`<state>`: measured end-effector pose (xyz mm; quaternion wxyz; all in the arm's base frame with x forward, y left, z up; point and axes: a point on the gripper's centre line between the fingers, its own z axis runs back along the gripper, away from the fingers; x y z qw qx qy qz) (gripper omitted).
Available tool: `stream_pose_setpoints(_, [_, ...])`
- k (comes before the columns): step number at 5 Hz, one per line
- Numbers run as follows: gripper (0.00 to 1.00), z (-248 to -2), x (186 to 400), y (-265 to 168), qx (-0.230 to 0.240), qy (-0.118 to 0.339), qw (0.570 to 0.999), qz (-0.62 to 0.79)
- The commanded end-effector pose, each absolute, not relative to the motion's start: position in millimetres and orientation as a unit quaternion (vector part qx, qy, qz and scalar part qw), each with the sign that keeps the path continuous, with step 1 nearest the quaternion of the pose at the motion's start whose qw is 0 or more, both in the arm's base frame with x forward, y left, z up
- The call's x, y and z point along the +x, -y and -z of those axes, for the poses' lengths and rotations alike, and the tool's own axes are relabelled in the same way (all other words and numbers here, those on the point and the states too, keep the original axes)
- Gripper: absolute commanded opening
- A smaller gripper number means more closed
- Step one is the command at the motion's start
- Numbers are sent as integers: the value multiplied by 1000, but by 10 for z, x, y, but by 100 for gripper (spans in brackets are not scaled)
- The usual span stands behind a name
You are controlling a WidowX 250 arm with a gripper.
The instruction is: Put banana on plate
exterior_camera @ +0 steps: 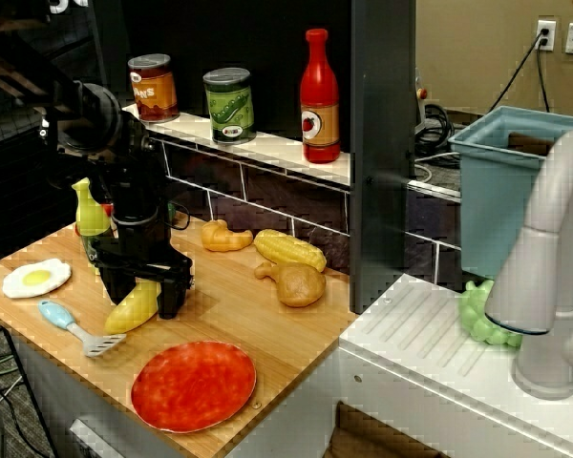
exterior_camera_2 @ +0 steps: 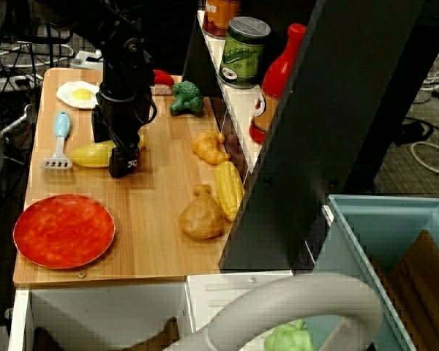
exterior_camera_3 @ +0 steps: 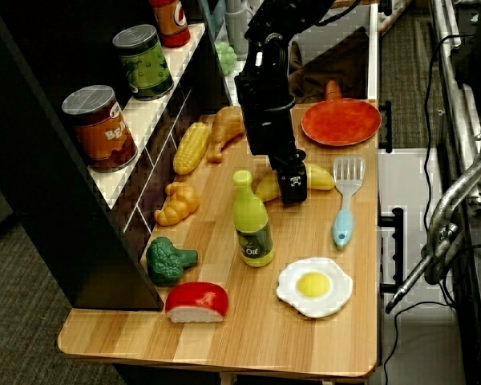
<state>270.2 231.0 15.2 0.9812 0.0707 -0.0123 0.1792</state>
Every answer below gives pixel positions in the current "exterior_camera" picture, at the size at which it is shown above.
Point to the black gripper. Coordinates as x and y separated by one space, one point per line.
141 253

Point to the yellow toy banana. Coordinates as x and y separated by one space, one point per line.
129 315

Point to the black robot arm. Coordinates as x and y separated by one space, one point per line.
95 124

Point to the orange red plate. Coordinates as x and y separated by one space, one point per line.
193 386

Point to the red white small toy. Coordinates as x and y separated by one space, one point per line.
107 209

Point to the green olive oil bottle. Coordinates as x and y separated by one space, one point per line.
90 214

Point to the orange toy croissant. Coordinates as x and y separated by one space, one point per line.
224 236

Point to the toy fried egg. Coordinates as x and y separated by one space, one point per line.
36 277

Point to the yellow toy corn cob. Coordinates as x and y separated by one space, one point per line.
289 248

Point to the brown toy chicken drumstick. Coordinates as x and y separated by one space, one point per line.
298 284

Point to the dark tile backsplash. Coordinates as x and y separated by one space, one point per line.
277 195

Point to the white ledge shelf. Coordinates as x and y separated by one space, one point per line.
267 145

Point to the green peas can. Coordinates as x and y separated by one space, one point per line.
229 107

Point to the orange beans can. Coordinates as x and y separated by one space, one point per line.
154 88

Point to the red ketchup bottle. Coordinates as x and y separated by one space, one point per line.
320 100

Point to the white toy sink counter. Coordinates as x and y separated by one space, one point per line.
410 343

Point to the green toy grapes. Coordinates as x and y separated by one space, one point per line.
477 315

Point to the white device red button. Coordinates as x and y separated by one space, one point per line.
420 93

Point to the light blue plastic bin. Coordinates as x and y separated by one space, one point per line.
496 210

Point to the grey toy faucet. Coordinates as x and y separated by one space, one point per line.
544 267

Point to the dark grey vertical post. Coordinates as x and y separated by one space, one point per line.
382 157

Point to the white wall outlet with plug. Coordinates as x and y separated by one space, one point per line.
545 34

